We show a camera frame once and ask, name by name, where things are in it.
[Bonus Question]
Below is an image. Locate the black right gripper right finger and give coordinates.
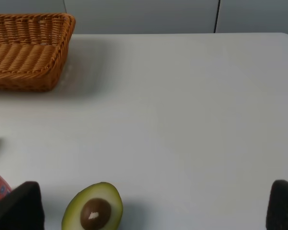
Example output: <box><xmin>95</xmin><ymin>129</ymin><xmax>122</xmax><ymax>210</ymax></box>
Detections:
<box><xmin>265</xmin><ymin>180</ymin><xmax>288</xmax><ymax>230</ymax></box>

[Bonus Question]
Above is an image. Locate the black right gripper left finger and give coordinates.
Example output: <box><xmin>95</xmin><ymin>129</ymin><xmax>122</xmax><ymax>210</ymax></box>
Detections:
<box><xmin>0</xmin><ymin>181</ymin><xmax>45</xmax><ymax>230</ymax></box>

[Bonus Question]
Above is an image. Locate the halved green avocado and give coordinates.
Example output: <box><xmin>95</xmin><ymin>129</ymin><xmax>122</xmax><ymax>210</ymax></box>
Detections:
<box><xmin>61</xmin><ymin>182</ymin><xmax>123</xmax><ymax>230</ymax></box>

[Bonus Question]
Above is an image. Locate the woven orange wicker basket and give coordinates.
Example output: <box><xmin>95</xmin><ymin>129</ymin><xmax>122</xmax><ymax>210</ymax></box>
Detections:
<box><xmin>0</xmin><ymin>13</ymin><xmax>76</xmax><ymax>92</ymax></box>

